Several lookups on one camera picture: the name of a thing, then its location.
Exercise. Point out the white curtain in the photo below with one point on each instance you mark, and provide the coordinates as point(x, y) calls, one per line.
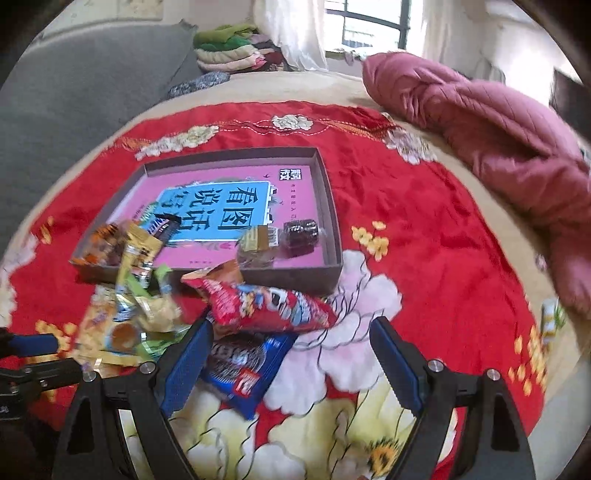
point(291, 32)

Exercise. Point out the long yellow snack packet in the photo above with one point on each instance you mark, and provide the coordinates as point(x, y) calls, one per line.
point(138, 251)

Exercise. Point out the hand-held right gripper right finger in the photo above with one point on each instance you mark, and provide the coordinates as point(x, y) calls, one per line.
point(397, 364)

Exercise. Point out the orange peanut packet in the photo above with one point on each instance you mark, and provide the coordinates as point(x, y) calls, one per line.
point(99, 247)

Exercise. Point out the dark floral cloth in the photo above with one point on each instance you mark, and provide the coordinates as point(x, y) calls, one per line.
point(198, 85)

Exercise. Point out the green snack packet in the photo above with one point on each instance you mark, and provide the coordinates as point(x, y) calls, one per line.
point(154, 345)

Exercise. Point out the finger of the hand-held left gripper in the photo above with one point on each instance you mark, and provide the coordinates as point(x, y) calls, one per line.
point(32, 345)
point(55, 374)

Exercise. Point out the pink quilted duvet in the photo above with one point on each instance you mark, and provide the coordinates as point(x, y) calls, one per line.
point(485, 120)

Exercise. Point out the grey quilted headboard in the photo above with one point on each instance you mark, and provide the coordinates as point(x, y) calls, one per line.
point(69, 115)

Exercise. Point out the stack of folded clothes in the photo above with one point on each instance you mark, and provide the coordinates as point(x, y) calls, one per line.
point(231, 48)

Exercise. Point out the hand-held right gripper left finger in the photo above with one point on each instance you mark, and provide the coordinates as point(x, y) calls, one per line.
point(184, 369)

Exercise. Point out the small yellow-green packet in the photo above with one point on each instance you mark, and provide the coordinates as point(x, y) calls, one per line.
point(553, 321)

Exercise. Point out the red snack packet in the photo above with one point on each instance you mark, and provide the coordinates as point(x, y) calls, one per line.
point(268, 304)

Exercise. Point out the round pastry gold packet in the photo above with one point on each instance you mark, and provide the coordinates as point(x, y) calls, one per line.
point(256, 247)

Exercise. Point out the round biscuit yellow packet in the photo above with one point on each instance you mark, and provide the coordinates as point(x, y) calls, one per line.
point(123, 336)

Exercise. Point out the window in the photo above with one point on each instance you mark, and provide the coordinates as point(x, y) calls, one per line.
point(369, 23)

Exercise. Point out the dark furniture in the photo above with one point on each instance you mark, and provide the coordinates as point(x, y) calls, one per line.
point(570, 94)

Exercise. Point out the clear puffed snack packet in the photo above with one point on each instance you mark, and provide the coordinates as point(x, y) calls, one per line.
point(94, 323)

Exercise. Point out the red floral blanket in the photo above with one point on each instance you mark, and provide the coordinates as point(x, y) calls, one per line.
point(438, 240)

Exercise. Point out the yellow-green twisted candy wrapper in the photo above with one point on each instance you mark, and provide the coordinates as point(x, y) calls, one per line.
point(157, 310)

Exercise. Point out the dark cake clear packet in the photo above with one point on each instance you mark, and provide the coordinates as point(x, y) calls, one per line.
point(300, 235)

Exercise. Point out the blue cookie packet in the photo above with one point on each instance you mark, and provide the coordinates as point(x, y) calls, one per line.
point(249, 369)

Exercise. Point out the dark cardboard box tray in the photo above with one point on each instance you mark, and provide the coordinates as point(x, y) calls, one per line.
point(332, 207)

